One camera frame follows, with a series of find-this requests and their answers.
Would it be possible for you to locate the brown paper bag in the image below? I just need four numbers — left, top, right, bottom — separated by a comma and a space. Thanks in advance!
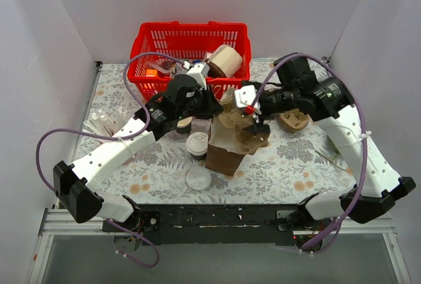
205, 86, 251, 178

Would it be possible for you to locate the black paper coffee cup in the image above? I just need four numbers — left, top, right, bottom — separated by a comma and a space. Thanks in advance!
190, 152, 207, 162

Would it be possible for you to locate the white plastic cup lid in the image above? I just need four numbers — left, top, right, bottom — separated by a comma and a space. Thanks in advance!
186, 167, 211, 191

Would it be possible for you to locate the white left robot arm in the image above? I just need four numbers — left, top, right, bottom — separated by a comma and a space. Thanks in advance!
53, 74, 222, 231

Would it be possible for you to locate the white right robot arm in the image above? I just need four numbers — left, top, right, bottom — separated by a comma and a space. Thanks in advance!
239, 53, 416, 230

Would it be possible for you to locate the brown cardboard cup carrier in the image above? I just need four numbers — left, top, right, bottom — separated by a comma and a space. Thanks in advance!
279, 108, 310, 133

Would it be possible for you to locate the clear plastic snack packet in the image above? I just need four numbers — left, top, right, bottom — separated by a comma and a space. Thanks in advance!
147, 59, 177, 78

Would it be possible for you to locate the orange snack box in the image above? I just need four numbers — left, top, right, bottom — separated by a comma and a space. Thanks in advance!
145, 68, 159, 78

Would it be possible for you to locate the red plastic shopping basket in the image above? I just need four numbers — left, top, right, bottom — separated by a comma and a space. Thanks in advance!
127, 21, 251, 100

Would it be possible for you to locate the pink cup of straws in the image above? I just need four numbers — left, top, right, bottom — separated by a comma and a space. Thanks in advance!
83, 107, 129, 137

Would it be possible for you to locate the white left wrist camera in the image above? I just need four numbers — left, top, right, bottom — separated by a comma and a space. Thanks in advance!
186, 62, 210, 90

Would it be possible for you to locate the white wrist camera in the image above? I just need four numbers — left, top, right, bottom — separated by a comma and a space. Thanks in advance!
186, 62, 210, 90
233, 85, 261, 115

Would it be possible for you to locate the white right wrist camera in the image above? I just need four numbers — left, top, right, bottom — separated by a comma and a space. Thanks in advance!
233, 85, 261, 115

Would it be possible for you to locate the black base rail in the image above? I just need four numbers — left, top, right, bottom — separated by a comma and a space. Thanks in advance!
42, 202, 392, 245

